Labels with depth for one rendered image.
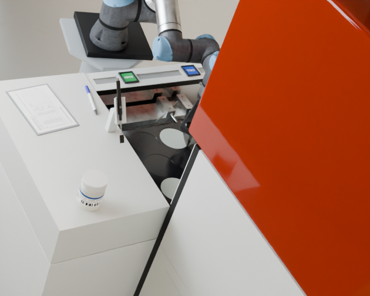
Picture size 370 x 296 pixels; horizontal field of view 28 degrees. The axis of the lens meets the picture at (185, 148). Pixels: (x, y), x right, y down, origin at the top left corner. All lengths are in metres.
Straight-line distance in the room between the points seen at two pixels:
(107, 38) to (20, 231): 0.92
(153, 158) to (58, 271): 0.50
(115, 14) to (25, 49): 1.49
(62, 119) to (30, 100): 0.12
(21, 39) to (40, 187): 2.28
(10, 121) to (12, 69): 1.80
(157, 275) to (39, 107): 0.64
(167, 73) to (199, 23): 2.27
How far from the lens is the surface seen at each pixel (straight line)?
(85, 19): 3.01
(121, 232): 2.13
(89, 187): 2.00
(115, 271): 2.30
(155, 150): 2.41
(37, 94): 2.38
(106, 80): 2.53
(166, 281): 2.25
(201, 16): 5.00
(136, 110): 2.57
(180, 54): 2.29
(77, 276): 2.22
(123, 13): 2.81
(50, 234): 2.06
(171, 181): 2.32
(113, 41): 2.86
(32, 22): 4.45
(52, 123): 2.29
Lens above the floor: 2.46
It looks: 39 degrees down
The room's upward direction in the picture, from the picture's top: 22 degrees clockwise
